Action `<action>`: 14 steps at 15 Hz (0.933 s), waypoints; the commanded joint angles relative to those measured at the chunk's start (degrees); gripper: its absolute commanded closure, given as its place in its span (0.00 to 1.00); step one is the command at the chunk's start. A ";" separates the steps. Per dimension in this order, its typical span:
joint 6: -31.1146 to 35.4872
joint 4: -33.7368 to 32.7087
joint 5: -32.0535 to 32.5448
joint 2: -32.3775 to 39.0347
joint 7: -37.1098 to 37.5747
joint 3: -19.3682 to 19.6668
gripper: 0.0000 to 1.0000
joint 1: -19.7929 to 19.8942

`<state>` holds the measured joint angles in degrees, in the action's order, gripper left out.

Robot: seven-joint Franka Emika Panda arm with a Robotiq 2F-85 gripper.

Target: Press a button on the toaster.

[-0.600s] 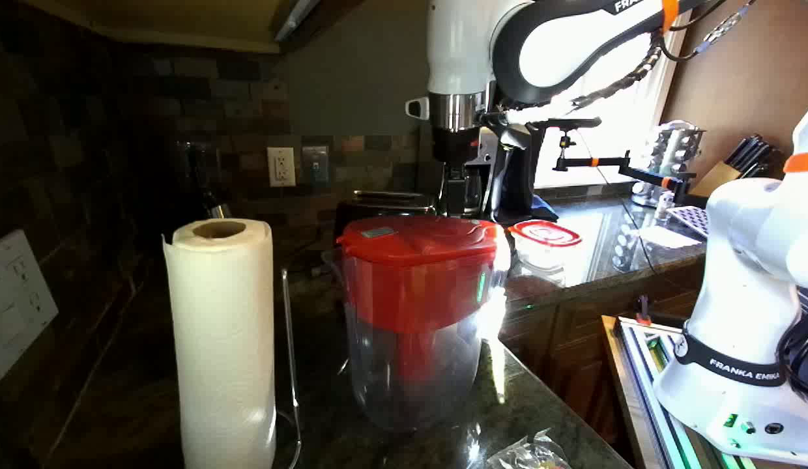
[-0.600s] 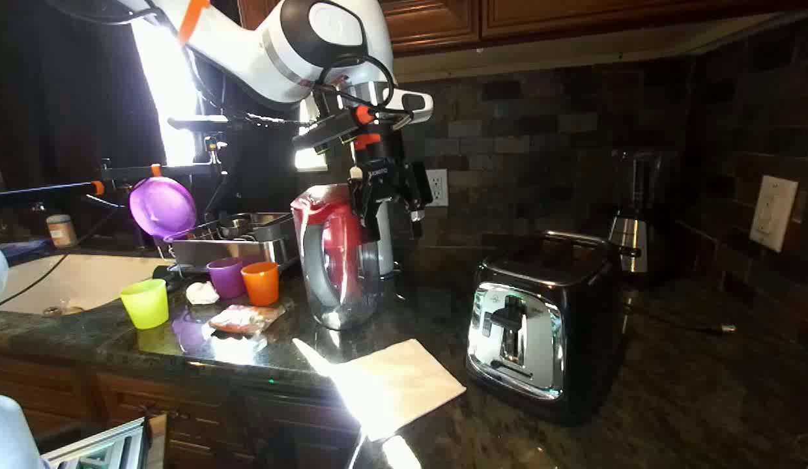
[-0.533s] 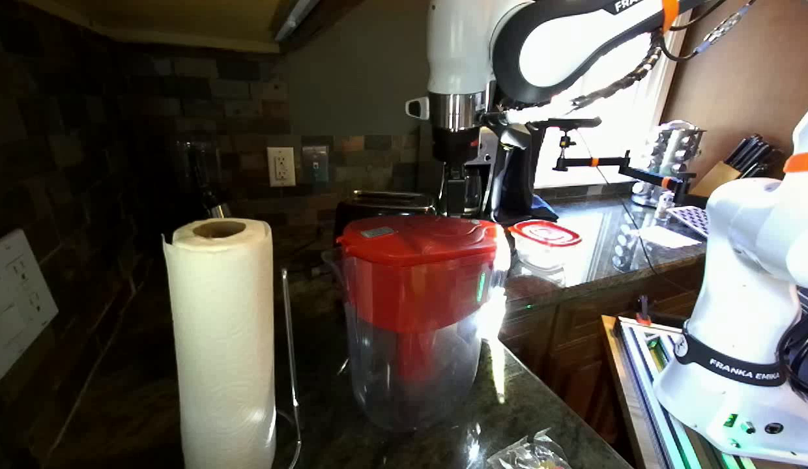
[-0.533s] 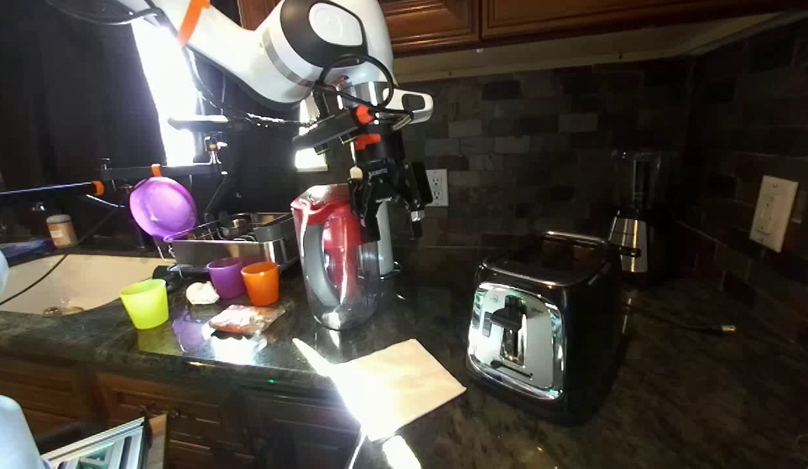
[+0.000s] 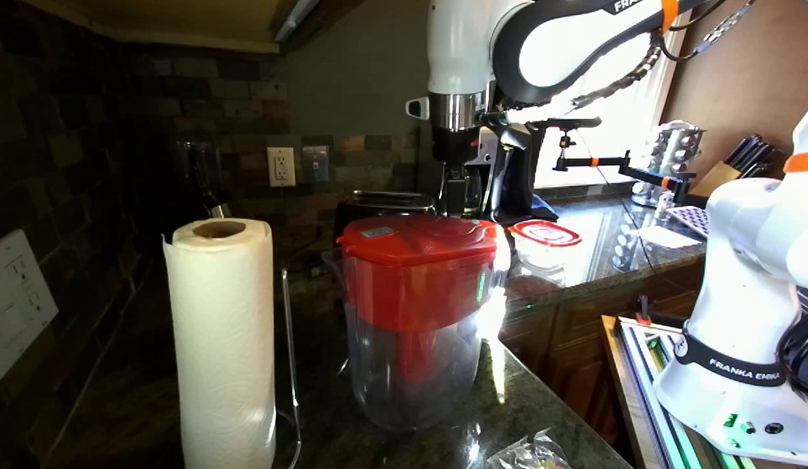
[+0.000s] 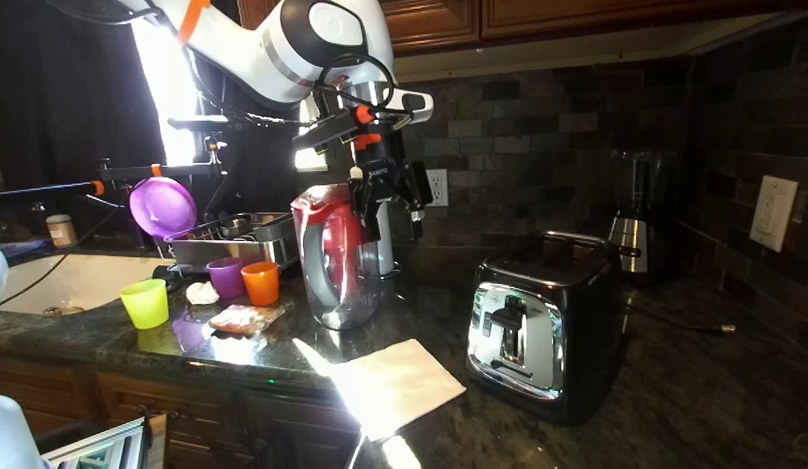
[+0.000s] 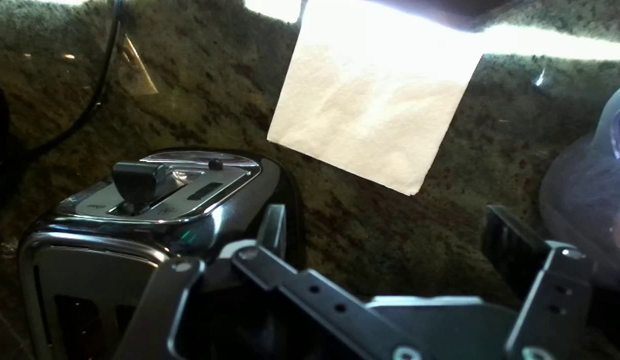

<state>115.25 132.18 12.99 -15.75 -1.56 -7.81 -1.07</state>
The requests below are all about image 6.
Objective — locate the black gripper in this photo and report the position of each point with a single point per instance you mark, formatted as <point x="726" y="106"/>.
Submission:
<point x="378" y="177"/>

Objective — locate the black chrome toaster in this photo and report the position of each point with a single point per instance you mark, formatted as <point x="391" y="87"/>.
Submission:
<point x="587" y="328"/>

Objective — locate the red and silver pitcher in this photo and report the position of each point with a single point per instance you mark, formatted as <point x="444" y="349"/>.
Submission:
<point x="329" y="250"/>

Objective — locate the orange plastic cup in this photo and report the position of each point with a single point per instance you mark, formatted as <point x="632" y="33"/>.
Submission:
<point x="261" y="285"/>

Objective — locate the metal dish rack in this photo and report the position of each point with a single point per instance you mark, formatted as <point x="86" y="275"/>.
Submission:
<point x="231" y="248"/>

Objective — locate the purple plastic cup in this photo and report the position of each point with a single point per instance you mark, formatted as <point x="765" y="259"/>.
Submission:
<point x="225" y="279"/>

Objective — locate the clear snack packet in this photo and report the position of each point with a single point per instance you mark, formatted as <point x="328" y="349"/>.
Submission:
<point x="243" y="318"/>

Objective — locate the white paper sheet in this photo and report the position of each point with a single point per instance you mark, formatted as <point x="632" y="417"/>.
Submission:
<point x="394" y="386"/>

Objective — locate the small white lump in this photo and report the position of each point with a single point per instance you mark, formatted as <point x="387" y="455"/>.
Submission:
<point x="202" y="292"/>

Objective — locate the purple plastic plate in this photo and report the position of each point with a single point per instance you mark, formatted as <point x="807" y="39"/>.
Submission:
<point x="163" y="210"/>

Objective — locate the wooden upper cabinet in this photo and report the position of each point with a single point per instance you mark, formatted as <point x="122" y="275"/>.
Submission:
<point x="438" y="22"/>

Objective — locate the wooden cabinet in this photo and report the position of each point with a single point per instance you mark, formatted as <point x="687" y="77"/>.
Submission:
<point x="438" y="22"/>
<point x="187" y="408"/>

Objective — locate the green plastic cup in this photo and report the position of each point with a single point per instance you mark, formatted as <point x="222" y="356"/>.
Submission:
<point x="148" y="305"/>

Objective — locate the wooden lower cabinet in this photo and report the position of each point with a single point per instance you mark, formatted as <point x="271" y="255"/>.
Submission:
<point x="187" y="408"/>

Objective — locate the black coffee maker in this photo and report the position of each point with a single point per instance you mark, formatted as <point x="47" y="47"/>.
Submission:
<point x="634" y="236"/>

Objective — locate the small jar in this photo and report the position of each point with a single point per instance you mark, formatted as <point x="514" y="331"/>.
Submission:
<point x="62" y="233"/>

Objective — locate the dark curtain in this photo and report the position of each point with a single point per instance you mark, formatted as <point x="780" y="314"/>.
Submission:
<point x="66" y="95"/>

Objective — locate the black bar with orange clamps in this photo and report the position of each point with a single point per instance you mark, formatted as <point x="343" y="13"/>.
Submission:
<point x="40" y="189"/>

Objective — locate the white wall outlet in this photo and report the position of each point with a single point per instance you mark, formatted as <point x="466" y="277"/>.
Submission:
<point x="437" y="189"/>

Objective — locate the aluminium frame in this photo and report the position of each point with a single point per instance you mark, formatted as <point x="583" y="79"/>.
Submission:
<point x="99" y="447"/>

